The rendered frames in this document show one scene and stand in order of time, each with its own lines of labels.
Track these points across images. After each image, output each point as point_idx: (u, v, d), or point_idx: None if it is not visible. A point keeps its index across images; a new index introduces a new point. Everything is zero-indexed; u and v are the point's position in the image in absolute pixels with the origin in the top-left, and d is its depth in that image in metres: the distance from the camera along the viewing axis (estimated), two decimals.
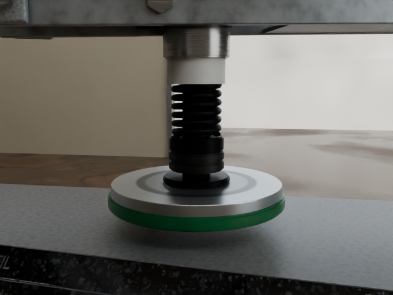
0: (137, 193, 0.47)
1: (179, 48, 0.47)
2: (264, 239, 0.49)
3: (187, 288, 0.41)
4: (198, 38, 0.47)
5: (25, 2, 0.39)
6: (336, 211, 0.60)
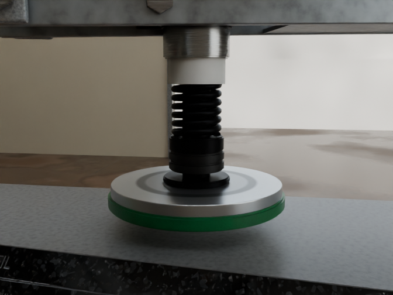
0: (243, 170, 0.59)
1: (179, 48, 0.47)
2: (265, 239, 0.49)
3: (188, 288, 0.41)
4: (198, 38, 0.47)
5: (25, 2, 0.39)
6: (337, 211, 0.60)
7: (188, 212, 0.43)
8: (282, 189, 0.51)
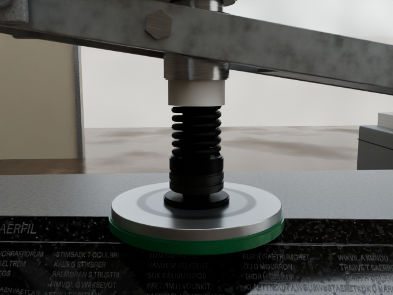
0: (171, 222, 0.45)
1: (179, 71, 0.48)
2: None
3: None
4: (198, 61, 0.47)
5: (25, 2, 0.39)
6: (272, 178, 0.79)
7: None
8: (111, 213, 0.50)
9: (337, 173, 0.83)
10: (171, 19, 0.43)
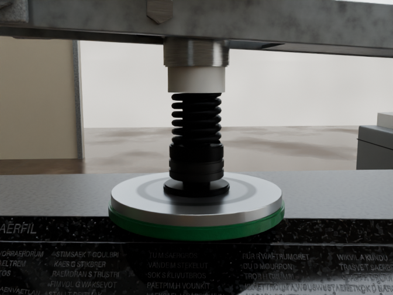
0: (268, 190, 0.52)
1: (179, 57, 0.47)
2: None
3: None
4: (198, 47, 0.47)
5: (25, 2, 0.39)
6: (272, 178, 0.79)
7: (119, 209, 0.47)
8: (246, 216, 0.44)
9: (337, 173, 0.84)
10: (171, 2, 0.42)
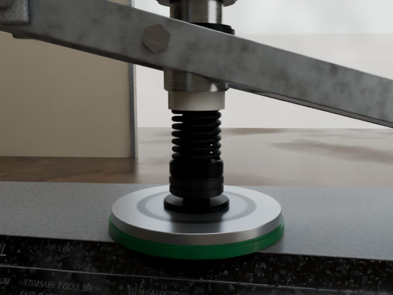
0: (140, 220, 0.47)
1: (179, 83, 0.48)
2: None
3: (174, 264, 0.46)
4: None
5: (25, 2, 0.39)
6: (300, 196, 0.67)
7: None
8: (116, 205, 0.55)
9: (382, 192, 0.69)
10: (168, 34, 0.43)
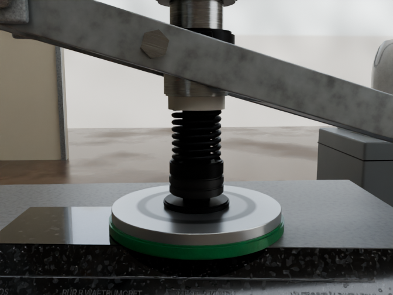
0: (208, 227, 0.45)
1: (179, 88, 0.48)
2: (86, 217, 0.57)
3: (2, 261, 0.47)
4: None
5: (25, 2, 0.39)
6: None
7: None
8: (127, 229, 0.46)
9: (241, 185, 0.74)
10: (167, 40, 0.43)
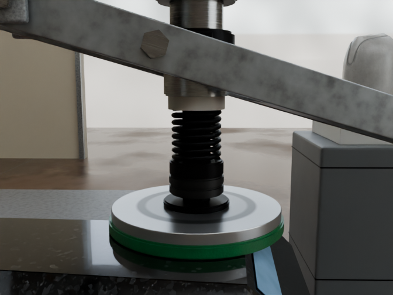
0: (237, 190, 0.60)
1: (179, 88, 0.48)
2: None
3: None
4: None
5: (25, 2, 0.39)
6: (17, 200, 0.65)
7: (200, 241, 0.43)
8: (281, 210, 0.53)
9: (112, 195, 0.68)
10: (167, 40, 0.43)
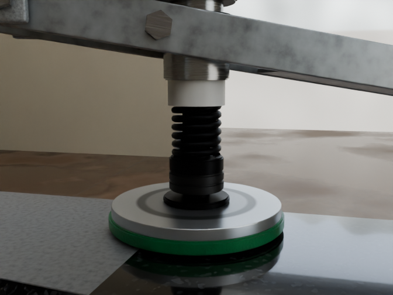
0: (135, 192, 0.57)
1: (179, 71, 0.48)
2: (219, 265, 0.42)
3: None
4: (198, 61, 0.47)
5: (25, 2, 0.39)
6: (318, 230, 0.52)
7: None
8: None
9: None
10: (171, 19, 0.43)
